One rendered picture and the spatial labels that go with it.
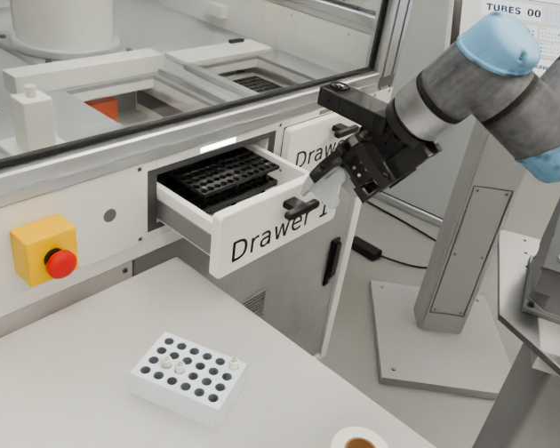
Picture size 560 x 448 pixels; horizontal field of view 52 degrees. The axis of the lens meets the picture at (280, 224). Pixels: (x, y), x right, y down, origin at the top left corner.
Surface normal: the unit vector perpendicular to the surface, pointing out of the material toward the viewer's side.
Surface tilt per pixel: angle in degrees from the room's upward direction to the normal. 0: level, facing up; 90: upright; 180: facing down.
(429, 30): 90
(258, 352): 0
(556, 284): 90
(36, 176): 90
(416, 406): 0
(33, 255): 90
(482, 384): 3
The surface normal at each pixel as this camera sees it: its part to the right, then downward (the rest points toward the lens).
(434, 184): -0.62, 0.36
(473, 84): -0.44, 0.60
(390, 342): 0.04, -0.85
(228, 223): 0.73, 0.44
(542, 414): -0.32, 0.48
